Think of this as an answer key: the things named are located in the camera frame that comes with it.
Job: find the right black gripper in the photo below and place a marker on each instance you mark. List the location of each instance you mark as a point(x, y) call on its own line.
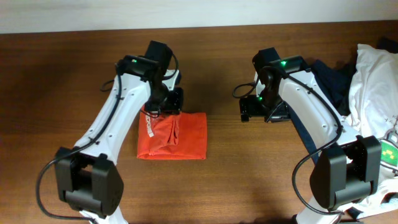
point(249, 107)

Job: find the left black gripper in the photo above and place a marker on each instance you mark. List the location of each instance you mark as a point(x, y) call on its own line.
point(171, 107)

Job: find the red soccer t-shirt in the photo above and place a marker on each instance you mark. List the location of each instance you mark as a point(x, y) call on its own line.
point(174, 137)

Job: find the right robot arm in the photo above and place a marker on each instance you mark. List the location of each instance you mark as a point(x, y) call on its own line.
point(347, 169)

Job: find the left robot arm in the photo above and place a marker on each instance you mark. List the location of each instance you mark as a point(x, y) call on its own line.
point(87, 177)

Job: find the navy blue garment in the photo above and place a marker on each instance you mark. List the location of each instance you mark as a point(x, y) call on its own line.
point(326, 93)

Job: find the white printed t-shirt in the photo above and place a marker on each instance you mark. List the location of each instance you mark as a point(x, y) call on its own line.
point(385, 199)

